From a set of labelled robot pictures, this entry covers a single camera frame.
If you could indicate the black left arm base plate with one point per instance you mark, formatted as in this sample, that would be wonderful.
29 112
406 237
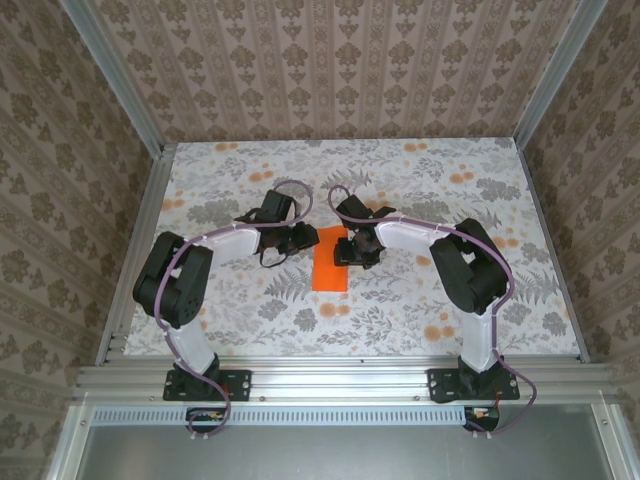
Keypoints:
240 385

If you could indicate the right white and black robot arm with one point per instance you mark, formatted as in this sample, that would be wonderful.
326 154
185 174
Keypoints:
480 345

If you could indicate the aluminium table side rail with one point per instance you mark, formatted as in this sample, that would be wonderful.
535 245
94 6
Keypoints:
137 250
555 250

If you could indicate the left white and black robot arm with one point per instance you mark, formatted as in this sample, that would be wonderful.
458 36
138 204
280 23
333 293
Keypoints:
192 345

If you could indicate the floral table cover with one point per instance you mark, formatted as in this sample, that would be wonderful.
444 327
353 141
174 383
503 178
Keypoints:
350 320

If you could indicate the orange cloth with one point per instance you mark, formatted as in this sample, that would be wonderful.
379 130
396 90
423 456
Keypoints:
330 272

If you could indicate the aluminium cross rail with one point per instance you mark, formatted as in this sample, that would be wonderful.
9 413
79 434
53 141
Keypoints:
340 380

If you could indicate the grey sheet metal panel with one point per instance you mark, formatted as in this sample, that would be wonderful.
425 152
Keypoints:
340 450

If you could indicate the aluminium frame post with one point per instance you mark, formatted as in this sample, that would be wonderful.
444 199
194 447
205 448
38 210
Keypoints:
555 75
115 75

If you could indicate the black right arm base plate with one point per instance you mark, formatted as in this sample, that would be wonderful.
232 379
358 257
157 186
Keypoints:
442 385

